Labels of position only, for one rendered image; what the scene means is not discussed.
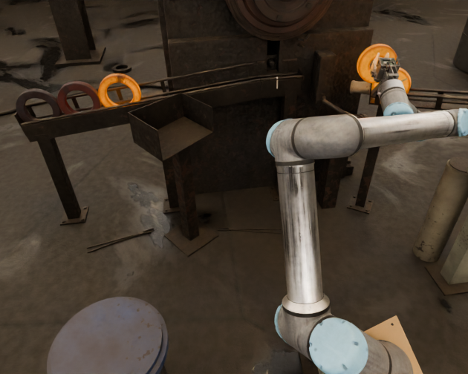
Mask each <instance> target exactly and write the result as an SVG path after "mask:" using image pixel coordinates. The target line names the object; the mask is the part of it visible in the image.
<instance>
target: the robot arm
mask: <svg viewBox="0 0 468 374"><path fill-rule="evenodd" d="M397 62H398V65H397V64H396V63H397ZM399 68H400V63H399V61H398V58H396V60H395V59H394V58H389V53H387V54H386V55H385V57H384V58H382V57H380V53H378V54H377V56H376V58H375V59H374V61H373V63H372V66H371V69H370V74H371V77H373V79H374V81H375V82H379V83H378V85H377V86H376V87H375V88H374V89H373V90H372V91H371V95H372V96H378V97H379V99H380V104H381V107H382V109H383V117H369V118H360V119H357V118H356V117H355V116H354V115H351V114H338V115H329V116H320V117H307V118H298V119H285V120H282V121H279V122H277V123H275V124H274V125H273V126H272V127H271V129H270V130H269V131H268V134H267V139H266V145H267V150H268V151H269V153H271V155H272V156H273V157H275V162H276V168H277V177H278V187H279V203H280V212H281V221H282V238H283V246H284V256H285V272H286V281H287V295H286V296H284V298H283V299H282V304H281V306H279V307H278V309H277V310H276V314H275V325H276V331H277V333H278V334H279V336H280V337H281V338H282V339H283V340H284V341H285V342H286V343H287V344H288V345H290V346H292V347H293V348H294V349H296V350H297V351H299V352H300V353H301V354H303V355H304V356H306V357H307V358H309V359H310V360H311V361H312V362H314V363H315V365H316V366H317V367H318V368H320V369H321V371H323V372H324V373H325V374H414V373H413V368H412V364H411V361H410V360H409V357H408V356H407V354H405V352H404V351H403V350H402V349H401V348H399V347H398V346H397V345H395V344H393V343H392V342H390V341H385V340H375V339H374V338H372V337H371V336H370V335H368V334H366V333H365V332H363V331H362V330H361V329H359V328H357V327H356V326H354V325H353V324H352V323H350V322H348V321H346V320H343V319H340V318H337V317H335V316H333V315H332V314H331V308H330V300H329V298H328V296H327V295H325V294H324V293H322V272H321V260H320V250H319V229H318V218H317V207H316V186H315V175H314V163H315V162H314V160H315V159H330V158H340V157H350V156H353V155H355V154H356V153H357V152H358V151H359V150H360V149H363V148H373V147H378V146H383V145H393V144H398V143H404V142H413V141H418V142H420V141H424V140H428V139H434V138H443V137H461V136H466V135H467V134H468V109H466V108H459V109H452V110H442V111H426V112H420V111H419V110H418V109H416V107H415V106H413V104H412V103H410V101H409V99H408V97H407V95H406V91H405V88H404V86H403V83H402V82H401V81H400V80H399V79H398V78H399V74H398V71H399Z"/></svg>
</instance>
